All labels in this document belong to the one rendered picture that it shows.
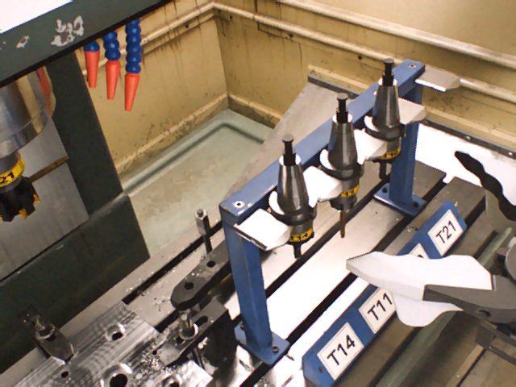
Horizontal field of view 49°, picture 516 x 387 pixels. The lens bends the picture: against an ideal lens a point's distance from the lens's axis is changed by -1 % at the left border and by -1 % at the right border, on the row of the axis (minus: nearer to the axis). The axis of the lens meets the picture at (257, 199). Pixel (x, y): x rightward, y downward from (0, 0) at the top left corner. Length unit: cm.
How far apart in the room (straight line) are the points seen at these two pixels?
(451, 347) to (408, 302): 82
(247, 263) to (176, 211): 94
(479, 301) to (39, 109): 39
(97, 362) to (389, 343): 48
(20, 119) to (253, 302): 49
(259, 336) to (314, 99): 89
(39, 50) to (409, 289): 27
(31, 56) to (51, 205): 90
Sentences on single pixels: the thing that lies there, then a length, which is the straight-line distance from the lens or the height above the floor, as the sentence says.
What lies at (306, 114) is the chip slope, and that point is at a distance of 165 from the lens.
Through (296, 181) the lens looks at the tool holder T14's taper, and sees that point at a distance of 72.
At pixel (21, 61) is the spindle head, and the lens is 36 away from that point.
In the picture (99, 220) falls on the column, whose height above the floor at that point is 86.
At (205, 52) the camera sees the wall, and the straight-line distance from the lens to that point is 193.
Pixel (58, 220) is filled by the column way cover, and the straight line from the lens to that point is 127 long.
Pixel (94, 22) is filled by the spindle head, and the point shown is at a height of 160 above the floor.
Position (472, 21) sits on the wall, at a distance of 136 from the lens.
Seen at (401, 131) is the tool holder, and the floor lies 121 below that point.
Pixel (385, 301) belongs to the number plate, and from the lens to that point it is 101.
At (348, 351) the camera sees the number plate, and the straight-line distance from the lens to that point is 96.
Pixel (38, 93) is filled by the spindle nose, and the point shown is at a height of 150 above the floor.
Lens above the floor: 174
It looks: 42 degrees down
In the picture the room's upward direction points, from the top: 8 degrees counter-clockwise
